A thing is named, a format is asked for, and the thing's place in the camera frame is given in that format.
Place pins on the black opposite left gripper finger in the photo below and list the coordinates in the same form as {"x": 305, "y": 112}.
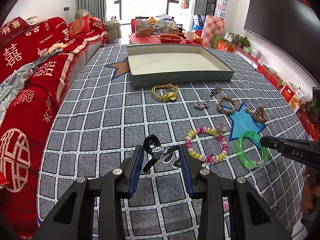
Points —
{"x": 303, "y": 151}

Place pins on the pink floral gift box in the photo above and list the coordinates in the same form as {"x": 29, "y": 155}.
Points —
{"x": 213, "y": 26}

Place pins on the red sofa with cover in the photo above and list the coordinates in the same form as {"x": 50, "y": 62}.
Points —
{"x": 30, "y": 116}

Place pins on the red embroidered cushion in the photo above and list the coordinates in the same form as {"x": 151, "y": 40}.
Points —
{"x": 79, "y": 26}

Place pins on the silver metal hair clip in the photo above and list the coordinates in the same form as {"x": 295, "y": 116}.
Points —
{"x": 215, "y": 90}

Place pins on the red round table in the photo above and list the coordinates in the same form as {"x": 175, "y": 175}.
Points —
{"x": 154, "y": 39}

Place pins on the blue grey checked tablecloth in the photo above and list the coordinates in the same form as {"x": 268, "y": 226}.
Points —
{"x": 103, "y": 118}

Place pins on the red plastic basin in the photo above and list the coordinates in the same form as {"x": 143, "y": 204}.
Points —
{"x": 170, "y": 39}

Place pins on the green translucent bangle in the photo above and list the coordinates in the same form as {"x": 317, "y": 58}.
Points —
{"x": 256, "y": 155}

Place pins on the white mug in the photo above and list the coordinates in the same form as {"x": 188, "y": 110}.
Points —
{"x": 189, "y": 35}

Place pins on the black hair claw clip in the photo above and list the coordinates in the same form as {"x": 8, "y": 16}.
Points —
{"x": 153, "y": 147}

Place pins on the clear snack jar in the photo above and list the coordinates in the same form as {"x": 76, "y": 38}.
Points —
{"x": 143, "y": 27}

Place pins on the silver heart pendant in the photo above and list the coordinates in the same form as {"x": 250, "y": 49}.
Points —
{"x": 202, "y": 104}

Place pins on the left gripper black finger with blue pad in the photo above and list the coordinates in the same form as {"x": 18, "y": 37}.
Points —
{"x": 250, "y": 216}
{"x": 72, "y": 216}

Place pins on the person right hand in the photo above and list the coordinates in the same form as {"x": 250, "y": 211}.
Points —
{"x": 308, "y": 192}

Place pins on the beige armchair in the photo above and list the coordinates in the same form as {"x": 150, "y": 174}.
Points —
{"x": 113, "y": 26}

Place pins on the green potted plant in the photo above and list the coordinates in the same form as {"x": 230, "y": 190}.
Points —
{"x": 242, "y": 42}

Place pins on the grey floral blanket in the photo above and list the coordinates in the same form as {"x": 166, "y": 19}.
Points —
{"x": 16, "y": 82}

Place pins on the dark green tray box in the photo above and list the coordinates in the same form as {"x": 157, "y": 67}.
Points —
{"x": 161, "y": 64}

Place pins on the black wall television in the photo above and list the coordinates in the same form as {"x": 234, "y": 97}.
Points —
{"x": 289, "y": 25}

